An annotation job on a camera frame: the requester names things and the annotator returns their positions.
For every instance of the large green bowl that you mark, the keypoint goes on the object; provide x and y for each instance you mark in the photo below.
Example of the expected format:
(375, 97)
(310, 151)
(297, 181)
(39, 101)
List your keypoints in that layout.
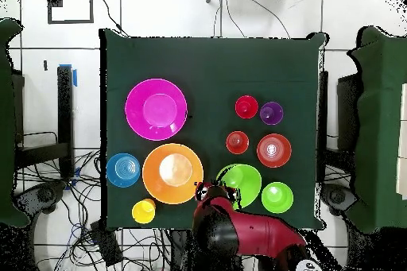
(244, 178)

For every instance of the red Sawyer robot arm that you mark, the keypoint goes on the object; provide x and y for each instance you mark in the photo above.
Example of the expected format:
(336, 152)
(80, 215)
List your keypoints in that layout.
(267, 233)

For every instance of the orange cup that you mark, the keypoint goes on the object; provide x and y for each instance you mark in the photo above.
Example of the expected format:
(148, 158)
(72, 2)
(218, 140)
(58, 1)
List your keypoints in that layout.
(237, 142)

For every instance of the red cup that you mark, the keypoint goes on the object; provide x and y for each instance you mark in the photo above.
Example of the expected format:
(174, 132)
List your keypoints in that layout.
(246, 106)

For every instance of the large pink bowl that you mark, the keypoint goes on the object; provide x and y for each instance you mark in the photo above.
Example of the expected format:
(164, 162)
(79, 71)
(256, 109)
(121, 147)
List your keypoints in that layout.
(155, 109)

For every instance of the small orange bowl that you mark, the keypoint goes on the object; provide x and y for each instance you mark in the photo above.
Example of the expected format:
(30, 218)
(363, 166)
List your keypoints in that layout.
(265, 156)

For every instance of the dark green tablecloth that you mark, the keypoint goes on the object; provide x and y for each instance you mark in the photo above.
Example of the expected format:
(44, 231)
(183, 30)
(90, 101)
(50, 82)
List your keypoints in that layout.
(206, 67)
(381, 124)
(6, 124)

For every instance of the large orange bowl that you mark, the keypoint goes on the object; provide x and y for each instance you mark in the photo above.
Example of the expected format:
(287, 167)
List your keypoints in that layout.
(152, 182)

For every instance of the purple cup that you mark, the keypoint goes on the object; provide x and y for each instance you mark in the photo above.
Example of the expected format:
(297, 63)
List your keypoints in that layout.
(271, 113)

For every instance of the small blue bowl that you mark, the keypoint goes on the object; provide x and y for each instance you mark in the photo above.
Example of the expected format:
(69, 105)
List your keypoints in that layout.
(119, 169)

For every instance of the small green bowl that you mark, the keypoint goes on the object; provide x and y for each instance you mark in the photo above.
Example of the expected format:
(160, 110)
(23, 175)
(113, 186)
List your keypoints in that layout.
(277, 197)

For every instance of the yellow cup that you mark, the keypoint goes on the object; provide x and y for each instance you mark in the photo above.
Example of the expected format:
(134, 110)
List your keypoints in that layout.
(143, 212)

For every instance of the black metal stand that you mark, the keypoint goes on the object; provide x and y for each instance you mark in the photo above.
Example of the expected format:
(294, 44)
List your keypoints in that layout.
(65, 118)

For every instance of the blue tape strip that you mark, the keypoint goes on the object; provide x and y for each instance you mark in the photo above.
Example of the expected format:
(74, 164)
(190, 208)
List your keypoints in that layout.
(74, 78)

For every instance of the black box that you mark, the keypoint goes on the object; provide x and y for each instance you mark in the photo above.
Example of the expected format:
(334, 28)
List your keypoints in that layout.
(18, 109)
(348, 115)

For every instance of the dark grey chair base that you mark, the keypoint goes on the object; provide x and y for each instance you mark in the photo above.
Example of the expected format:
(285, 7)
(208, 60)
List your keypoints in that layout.
(44, 194)
(337, 195)

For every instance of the black power brick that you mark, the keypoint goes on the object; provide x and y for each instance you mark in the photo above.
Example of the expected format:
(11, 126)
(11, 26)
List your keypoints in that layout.
(106, 245)

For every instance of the black floor tape square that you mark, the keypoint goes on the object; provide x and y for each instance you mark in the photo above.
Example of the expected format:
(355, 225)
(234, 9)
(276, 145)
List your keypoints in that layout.
(70, 21)

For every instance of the white box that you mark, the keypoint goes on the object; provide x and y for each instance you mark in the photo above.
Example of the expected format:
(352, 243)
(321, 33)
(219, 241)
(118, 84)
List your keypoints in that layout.
(403, 140)

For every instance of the black upright post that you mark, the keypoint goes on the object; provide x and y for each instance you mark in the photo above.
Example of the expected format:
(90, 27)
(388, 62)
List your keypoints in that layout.
(322, 124)

